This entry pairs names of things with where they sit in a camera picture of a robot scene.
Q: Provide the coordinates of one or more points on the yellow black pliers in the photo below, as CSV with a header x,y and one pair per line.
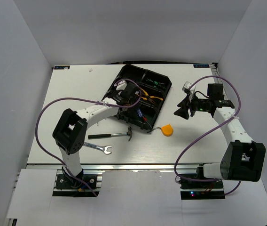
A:
x,y
153,100
144,95

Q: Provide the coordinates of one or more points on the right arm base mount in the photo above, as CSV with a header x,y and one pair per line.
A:
x,y
190,190

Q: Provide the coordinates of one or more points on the black compartment tray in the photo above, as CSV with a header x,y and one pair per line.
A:
x,y
147,87

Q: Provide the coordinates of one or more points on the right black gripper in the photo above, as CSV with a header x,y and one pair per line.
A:
x,y
184,104

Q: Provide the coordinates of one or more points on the black green precision screwdriver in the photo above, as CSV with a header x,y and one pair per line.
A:
x,y
151,81

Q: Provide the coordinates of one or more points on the silver open-end wrench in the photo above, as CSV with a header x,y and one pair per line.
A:
x,y
104,149

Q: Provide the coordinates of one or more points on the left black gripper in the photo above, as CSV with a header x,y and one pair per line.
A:
x,y
131,108

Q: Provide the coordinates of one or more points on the right aluminium rail frame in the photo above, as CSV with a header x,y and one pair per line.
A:
x,y
215,70

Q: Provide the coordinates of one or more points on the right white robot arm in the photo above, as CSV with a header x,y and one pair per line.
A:
x,y
243,159

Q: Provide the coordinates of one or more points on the orange tape measure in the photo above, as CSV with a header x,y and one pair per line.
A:
x,y
166,130

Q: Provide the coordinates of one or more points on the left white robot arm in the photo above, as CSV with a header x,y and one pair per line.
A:
x,y
70,131

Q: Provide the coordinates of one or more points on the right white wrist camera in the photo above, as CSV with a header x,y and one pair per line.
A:
x,y
188,88

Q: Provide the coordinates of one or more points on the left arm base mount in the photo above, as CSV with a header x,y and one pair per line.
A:
x,y
65,186

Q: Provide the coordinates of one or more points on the black handled claw hammer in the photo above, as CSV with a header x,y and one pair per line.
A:
x,y
128,134

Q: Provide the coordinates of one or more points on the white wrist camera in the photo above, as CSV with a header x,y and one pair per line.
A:
x,y
188,88
121,85

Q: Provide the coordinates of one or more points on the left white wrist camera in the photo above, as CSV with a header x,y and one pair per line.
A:
x,y
121,85

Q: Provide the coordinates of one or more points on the front aluminium rail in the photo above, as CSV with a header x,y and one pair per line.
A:
x,y
104,167

